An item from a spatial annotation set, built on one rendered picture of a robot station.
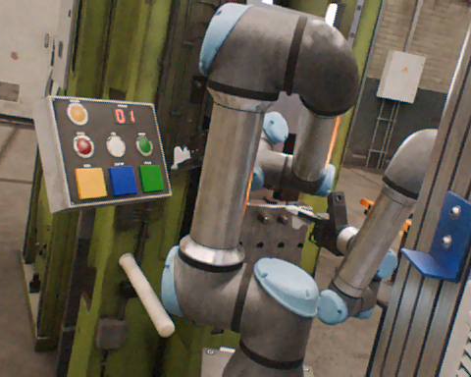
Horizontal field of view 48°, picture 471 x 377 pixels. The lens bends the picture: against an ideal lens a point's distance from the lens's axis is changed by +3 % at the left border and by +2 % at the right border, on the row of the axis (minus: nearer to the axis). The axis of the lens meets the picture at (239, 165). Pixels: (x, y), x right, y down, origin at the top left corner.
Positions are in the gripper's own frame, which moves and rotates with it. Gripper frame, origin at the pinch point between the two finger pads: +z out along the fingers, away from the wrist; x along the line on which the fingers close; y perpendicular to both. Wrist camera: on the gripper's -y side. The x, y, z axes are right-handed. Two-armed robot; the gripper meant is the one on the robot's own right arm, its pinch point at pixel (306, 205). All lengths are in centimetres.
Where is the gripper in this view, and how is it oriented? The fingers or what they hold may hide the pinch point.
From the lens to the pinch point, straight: 155.8
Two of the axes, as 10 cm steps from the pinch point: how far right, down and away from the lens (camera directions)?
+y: -2.0, 9.6, 2.0
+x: 8.8, 0.8, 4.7
